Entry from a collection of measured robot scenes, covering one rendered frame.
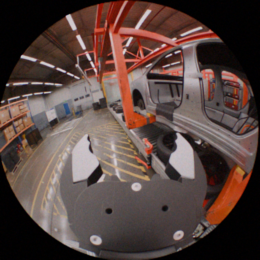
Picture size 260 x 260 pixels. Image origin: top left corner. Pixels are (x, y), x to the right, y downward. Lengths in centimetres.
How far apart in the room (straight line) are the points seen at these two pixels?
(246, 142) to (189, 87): 86
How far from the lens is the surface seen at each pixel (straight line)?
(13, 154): 657
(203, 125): 107
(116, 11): 205
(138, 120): 173
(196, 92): 105
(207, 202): 127
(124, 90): 154
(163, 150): 119
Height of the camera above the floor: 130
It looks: 27 degrees down
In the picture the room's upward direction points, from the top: 10 degrees counter-clockwise
